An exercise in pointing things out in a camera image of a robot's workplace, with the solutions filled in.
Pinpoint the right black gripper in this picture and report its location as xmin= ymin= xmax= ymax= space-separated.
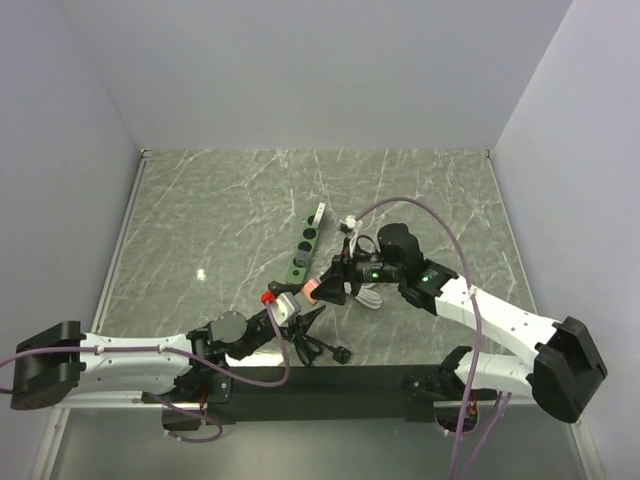
xmin=310 ymin=237 xmax=404 ymax=307

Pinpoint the pink square adapter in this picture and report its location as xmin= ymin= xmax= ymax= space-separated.
xmin=301 ymin=278 xmax=319 ymax=305

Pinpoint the green power strip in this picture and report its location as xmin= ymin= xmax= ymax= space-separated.
xmin=285 ymin=202 xmax=323 ymax=284

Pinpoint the white square charger plug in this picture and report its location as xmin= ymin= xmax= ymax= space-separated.
xmin=311 ymin=202 xmax=326 ymax=228

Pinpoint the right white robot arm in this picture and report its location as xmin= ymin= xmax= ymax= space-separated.
xmin=310 ymin=217 xmax=608 ymax=424

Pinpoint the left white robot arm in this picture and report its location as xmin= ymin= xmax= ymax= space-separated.
xmin=5 ymin=279 xmax=322 ymax=411

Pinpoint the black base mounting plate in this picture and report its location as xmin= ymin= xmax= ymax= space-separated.
xmin=140 ymin=363 xmax=494 ymax=434

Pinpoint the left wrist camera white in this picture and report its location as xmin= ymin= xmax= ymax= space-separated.
xmin=261 ymin=292 xmax=301 ymax=326

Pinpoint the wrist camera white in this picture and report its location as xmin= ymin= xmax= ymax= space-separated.
xmin=338 ymin=215 xmax=363 ymax=257
xmin=261 ymin=292 xmax=301 ymax=326

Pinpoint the white coiled cable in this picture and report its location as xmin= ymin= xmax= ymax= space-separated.
xmin=352 ymin=284 xmax=385 ymax=311

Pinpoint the black power cord with plug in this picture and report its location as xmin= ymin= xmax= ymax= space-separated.
xmin=289 ymin=329 xmax=353 ymax=368

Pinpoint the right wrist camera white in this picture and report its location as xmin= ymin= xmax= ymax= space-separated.
xmin=338 ymin=215 xmax=363 ymax=257

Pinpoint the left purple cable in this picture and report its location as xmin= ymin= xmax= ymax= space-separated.
xmin=0 ymin=299 xmax=293 ymax=444

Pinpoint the purple cable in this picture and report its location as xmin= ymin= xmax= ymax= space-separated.
xmin=354 ymin=197 xmax=511 ymax=480
xmin=0 ymin=299 xmax=293 ymax=444

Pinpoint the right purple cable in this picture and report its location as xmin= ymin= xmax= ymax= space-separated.
xmin=354 ymin=197 xmax=511 ymax=480

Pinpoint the aluminium frame rail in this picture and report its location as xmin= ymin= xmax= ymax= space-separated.
xmin=55 ymin=363 xmax=584 ymax=426

